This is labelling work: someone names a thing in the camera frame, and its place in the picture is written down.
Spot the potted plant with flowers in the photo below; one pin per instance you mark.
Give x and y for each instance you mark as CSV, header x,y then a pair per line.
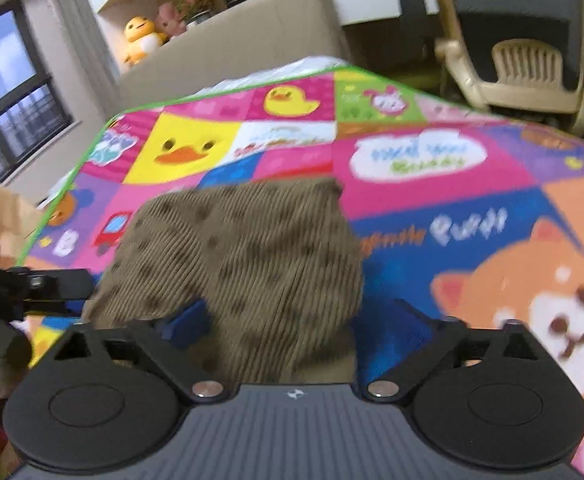
x,y
194,12

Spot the brown paper bag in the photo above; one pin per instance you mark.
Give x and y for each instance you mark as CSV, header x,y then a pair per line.
x,y
18,220

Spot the beige upholstered headboard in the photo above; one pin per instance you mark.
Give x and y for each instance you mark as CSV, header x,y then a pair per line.
x,y
253,36

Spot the beige mesh office chair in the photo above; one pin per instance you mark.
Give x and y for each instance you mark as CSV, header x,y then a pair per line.
x,y
525,56

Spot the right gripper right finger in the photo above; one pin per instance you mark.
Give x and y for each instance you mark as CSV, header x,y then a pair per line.
x,y
388,332

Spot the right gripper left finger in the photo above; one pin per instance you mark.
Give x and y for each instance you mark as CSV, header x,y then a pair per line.
x,y
185,326

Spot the dark framed window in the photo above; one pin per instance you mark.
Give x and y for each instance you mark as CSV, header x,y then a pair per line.
x,y
31,110

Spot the grey curtain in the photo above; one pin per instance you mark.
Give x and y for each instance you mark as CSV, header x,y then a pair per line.
x,y
84,37

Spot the olive polka dot corduroy garment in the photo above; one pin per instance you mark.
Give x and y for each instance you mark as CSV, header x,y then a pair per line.
x,y
275,263

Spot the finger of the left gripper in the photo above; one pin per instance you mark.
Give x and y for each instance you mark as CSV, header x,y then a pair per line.
x,y
49,292

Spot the yellow duck plush toy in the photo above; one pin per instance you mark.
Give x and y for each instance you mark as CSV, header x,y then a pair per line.
x,y
142,40

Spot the pink plush toy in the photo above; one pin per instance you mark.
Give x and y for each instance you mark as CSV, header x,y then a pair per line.
x,y
169,21

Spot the colourful cartoon play mat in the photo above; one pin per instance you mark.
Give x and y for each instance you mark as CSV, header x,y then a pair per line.
x,y
457,212

